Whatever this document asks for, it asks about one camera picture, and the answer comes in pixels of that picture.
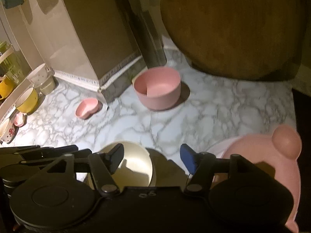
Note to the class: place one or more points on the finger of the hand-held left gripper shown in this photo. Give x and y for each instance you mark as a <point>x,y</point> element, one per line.
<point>21,149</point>
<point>65,150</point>

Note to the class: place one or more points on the yellow mug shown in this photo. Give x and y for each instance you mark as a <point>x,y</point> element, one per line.
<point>6,88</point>

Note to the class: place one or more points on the green glass pitcher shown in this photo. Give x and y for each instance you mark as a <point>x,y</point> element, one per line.
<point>11,63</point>

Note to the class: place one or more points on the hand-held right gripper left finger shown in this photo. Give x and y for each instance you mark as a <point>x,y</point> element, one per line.
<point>116,159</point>

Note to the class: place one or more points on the cream bowl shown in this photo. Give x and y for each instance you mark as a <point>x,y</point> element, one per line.
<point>136,165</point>

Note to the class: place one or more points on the cleaver knife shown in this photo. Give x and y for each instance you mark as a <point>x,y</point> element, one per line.
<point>150,43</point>

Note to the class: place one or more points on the white dotted bowl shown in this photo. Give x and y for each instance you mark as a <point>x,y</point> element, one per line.
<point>38,74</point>

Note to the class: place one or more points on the small pink flower dish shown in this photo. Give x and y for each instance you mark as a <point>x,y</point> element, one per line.
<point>19,120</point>

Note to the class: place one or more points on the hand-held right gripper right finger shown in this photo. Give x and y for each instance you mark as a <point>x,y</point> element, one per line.
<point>189,159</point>

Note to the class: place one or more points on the grey cup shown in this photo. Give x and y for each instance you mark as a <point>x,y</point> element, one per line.
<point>48,87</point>

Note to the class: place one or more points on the round wooden cutting board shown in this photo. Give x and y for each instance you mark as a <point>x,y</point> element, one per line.
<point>230,29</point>

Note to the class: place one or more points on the white bowl with red mushroom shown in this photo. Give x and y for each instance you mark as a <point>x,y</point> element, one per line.
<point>8,132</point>

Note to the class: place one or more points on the pink bowl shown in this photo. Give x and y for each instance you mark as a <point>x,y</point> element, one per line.
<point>160,97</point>

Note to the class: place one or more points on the yellow bowl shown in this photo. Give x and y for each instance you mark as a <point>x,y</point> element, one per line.
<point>28,104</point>

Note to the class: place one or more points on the small pink heart dish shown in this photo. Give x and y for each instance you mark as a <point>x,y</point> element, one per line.
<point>86,110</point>

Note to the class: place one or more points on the white plate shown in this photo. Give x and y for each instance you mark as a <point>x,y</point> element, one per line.
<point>220,149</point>

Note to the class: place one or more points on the pink bear-shaped plate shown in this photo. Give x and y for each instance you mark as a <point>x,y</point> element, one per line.
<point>286,139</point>

